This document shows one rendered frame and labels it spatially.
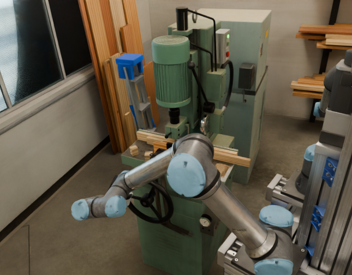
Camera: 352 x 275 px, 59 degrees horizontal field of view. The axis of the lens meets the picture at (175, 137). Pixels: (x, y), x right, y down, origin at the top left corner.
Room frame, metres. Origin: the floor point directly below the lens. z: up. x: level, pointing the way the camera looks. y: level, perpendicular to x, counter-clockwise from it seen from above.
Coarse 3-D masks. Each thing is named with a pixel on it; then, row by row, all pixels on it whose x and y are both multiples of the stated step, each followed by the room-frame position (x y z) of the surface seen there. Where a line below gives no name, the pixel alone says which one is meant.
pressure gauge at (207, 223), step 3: (201, 216) 1.16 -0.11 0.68; (204, 216) 1.15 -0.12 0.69; (207, 216) 1.15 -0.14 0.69; (201, 219) 1.15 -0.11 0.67; (204, 219) 1.14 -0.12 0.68; (207, 219) 1.13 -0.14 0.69; (210, 219) 1.14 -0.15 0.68; (201, 222) 1.15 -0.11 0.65; (207, 222) 1.14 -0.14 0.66; (210, 222) 1.13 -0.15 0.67; (204, 225) 1.14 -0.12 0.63; (207, 225) 1.14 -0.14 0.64
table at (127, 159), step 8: (136, 144) 1.54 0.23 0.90; (144, 144) 1.53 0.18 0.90; (128, 152) 1.46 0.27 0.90; (144, 152) 1.45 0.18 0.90; (128, 160) 1.41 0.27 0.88; (136, 160) 1.39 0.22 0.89; (144, 160) 1.37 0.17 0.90; (216, 160) 1.34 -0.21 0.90; (232, 168) 1.27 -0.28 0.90; (224, 176) 1.20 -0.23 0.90; (160, 184) 1.22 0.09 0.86
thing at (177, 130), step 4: (180, 116) 1.53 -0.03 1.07; (184, 116) 1.53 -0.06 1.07; (180, 120) 1.49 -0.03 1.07; (184, 120) 1.49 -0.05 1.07; (168, 124) 1.45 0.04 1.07; (172, 124) 1.44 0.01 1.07; (176, 124) 1.44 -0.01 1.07; (180, 124) 1.44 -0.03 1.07; (184, 124) 1.49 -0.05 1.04; (168, 128) 1.43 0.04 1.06; (172, 128) 1.41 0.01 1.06; (176, 128) 1.41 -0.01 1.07; (180, 128) 1.44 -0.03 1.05; (184, 128) 1.49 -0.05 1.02; (168, 132) 1.43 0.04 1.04; (172, 132) 1.41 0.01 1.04; (176, 132) 1.40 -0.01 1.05; (180, 132) 1.44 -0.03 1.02; (172, 136) 1.41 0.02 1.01; (176, 136) 1.40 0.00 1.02
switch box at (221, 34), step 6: (222, 30) 1.70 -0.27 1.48; (228, 30) 1.69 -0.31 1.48; (216, 36) 1.64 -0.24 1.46; (222, 36) 1.63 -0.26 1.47; (216, 42) 1.64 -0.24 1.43; (222, 42) 1.63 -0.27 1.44; (216, 48) 1.64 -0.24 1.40; (222, 48) 1.63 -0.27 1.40; (228, 48) 1.69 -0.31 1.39; (222, 54) 1.63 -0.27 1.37; (222, 60) 1.63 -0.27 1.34
